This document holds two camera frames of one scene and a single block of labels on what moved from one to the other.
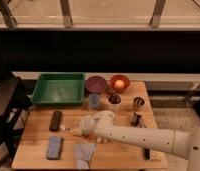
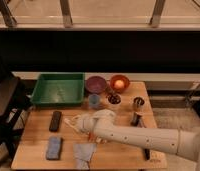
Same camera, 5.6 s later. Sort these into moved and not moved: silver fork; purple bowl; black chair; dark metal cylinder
Moved: silver fork
Not moved: dark metal cylinder; black chair; purple bowl
